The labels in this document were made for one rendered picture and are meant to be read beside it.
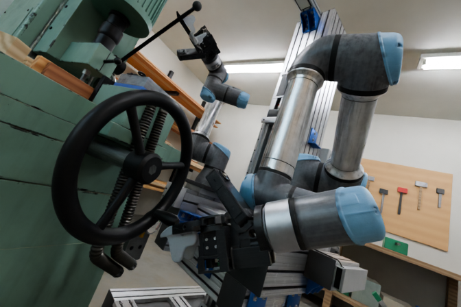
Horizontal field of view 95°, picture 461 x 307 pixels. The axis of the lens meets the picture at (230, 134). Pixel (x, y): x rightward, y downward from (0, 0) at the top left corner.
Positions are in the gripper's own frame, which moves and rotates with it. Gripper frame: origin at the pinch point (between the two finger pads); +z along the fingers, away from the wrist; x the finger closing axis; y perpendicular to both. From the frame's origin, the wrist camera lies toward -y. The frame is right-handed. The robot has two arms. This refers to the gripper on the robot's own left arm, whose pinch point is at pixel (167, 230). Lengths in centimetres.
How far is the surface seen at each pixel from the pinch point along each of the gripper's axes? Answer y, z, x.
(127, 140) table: -18.9, 5.4, -6.2
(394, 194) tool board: -19, -116, 310
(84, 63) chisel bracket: -43.0, 17.7, -11.4
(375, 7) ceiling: -158, -118, 128
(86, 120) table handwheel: -14.1, -2.8, -20.5
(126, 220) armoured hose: -3.5, 11.1, 0.3
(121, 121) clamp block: -21.9, 4.6, -9.1
